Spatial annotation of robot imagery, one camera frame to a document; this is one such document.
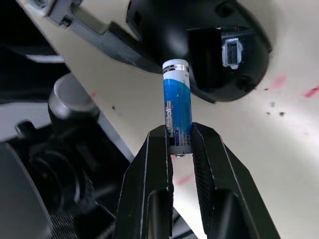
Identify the blue and white AA battery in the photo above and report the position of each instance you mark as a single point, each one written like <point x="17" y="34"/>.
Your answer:
<point x="177" y="99"/>

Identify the silver USB receiver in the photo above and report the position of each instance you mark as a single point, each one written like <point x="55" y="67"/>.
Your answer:
<point x="233" y="53"/>

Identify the black mouse base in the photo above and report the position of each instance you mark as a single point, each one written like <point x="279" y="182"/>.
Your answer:
<point x="162" y="30"/>

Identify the silver and black robot body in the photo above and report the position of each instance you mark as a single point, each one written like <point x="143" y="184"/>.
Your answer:
<point x="20" y="189"/>

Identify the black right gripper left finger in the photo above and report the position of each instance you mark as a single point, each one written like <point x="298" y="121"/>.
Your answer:
<point x="144" y="189"/>

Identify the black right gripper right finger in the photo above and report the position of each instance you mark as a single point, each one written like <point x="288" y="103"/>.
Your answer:
<point x="219" y="189"/>

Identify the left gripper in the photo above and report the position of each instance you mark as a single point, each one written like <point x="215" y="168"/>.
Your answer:
<point x="37" y="6"/>

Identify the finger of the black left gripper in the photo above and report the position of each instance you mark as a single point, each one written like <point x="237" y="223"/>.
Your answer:
<point x="117" y="39"/>

